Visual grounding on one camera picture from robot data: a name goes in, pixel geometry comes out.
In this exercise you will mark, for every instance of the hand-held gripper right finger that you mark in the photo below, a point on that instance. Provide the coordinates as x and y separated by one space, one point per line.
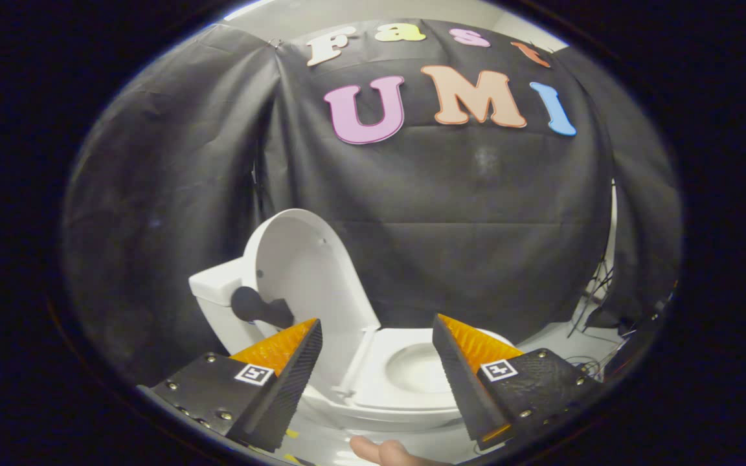
460 382

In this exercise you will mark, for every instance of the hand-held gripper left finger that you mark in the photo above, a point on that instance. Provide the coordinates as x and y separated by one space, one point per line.
289 388

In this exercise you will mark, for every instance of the black tripod light stand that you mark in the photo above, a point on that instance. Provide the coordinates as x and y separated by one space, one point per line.
599 285

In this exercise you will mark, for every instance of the white toilet seat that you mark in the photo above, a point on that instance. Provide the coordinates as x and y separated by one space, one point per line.
379 362

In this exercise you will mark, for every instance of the black backdrop cloth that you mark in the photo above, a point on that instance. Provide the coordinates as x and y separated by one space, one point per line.
444 194

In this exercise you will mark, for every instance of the white toilet lid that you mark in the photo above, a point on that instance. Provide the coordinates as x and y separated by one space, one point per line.
308 265

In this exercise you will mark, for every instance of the white ceramic toilet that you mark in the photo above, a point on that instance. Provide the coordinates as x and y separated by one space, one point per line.
217 285

